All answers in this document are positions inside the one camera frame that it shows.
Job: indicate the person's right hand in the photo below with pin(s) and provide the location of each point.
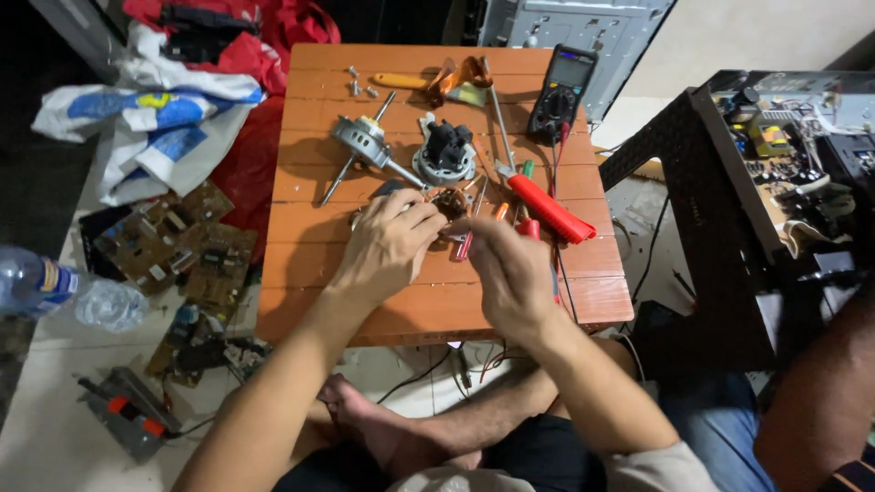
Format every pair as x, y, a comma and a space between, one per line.
513, 287

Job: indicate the person's left hand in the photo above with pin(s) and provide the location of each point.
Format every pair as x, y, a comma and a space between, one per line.
386, 249

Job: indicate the person's left fingers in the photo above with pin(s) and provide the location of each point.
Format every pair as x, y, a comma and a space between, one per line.
418, 217

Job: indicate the person's right fingers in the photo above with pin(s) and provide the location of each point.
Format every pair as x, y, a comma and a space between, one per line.
482, 239

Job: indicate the copper wound motor stator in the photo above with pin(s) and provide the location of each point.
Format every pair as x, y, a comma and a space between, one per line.
452, 203

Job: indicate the grey motor cover black part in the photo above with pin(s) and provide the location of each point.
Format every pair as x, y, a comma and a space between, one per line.
446, 154

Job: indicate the black multimeter lead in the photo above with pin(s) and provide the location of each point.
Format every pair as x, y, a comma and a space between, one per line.
562, 273

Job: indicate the silver motor rotor with shaft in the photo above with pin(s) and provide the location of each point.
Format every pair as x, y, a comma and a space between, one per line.
366, 140

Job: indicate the long metal rod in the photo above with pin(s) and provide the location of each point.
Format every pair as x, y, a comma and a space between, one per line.
499, 116

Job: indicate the black digital multimeter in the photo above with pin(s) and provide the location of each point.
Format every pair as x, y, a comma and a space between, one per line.
562, 92

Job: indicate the person's legs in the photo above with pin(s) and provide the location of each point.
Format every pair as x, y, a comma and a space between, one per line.
410, 423

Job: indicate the square brown circuit board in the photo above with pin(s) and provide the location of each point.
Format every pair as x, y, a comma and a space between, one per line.
220, 266

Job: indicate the black plastic stool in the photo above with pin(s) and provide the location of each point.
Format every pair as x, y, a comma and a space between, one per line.
697, 225

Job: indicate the grey metal chassis panel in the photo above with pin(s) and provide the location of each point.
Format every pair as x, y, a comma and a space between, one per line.
581, 24

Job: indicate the large brown circuit board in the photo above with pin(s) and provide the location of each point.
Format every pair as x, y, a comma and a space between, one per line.
147, 242

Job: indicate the white and blue plastic bag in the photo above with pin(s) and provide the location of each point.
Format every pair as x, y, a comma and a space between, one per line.
157, 116

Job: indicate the black bag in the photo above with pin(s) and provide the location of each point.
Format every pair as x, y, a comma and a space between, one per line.
205, 31

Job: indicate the person's grey shirt sleeve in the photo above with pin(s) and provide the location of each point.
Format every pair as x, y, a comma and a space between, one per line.
656, 471

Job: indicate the open electronics chassis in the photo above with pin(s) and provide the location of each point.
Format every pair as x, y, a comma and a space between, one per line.
786, 143

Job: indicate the grey and orange power tool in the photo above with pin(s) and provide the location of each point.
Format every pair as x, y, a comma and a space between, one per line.
133, 413

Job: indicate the clear plastic water bottle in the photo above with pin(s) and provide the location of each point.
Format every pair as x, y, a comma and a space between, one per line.
41, 283

